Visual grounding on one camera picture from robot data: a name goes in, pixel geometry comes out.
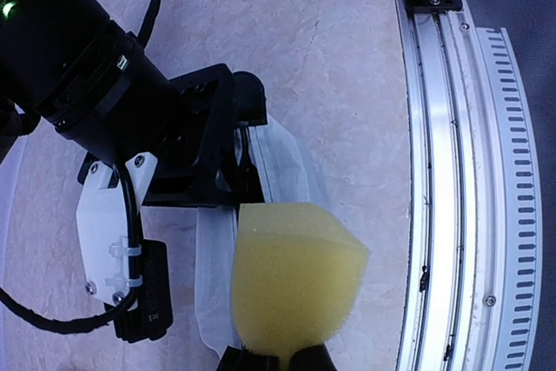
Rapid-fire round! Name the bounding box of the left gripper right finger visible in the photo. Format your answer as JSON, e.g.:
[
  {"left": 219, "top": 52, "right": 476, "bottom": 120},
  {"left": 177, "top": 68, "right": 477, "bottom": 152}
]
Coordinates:
[{"left": 288, "top": 343, "right": 337, "bottom": 371}]

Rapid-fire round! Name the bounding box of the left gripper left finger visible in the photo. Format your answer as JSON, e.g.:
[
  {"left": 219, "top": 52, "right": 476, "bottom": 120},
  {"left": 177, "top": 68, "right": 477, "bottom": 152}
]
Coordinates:
[{"left": 215, "top": 346, "right": 280, "bottom": 371}]

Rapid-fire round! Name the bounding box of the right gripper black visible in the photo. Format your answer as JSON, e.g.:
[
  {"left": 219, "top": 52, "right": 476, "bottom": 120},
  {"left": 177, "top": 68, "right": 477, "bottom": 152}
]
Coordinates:
[{"left": 77, "top": 64, "right": 268, "bottom": 209}]

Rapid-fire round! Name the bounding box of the white drawstring pouch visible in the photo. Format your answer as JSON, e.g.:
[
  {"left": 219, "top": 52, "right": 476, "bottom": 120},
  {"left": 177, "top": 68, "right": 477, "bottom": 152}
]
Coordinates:
[{"left": 195, "top": 117, "right": 330, "bottom": 357}]

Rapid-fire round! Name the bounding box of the yellow sponge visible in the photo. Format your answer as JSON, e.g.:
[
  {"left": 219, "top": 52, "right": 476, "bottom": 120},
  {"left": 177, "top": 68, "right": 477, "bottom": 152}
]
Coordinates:
[{"left": 231, "top": 202, "right": 369, "bottom": 367}]

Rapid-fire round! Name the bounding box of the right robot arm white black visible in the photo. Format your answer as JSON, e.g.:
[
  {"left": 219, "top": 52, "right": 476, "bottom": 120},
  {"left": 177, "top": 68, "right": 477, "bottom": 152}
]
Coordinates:
[{"left": 1, "top": 0, "right": 268, "bottom": 207}]

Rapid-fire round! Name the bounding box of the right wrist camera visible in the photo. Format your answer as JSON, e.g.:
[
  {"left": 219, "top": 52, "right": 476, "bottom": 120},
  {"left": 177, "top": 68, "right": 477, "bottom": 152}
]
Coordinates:
[{"left": 76, "top": 153, "right": 173, "bottom": 343}]

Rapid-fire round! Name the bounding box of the front aluminium rail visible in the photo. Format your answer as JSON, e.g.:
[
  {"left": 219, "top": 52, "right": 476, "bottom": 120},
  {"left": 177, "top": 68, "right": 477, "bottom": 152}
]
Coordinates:
[{"left": 395, "top": 0, "right": 543, "bottom": 370}]

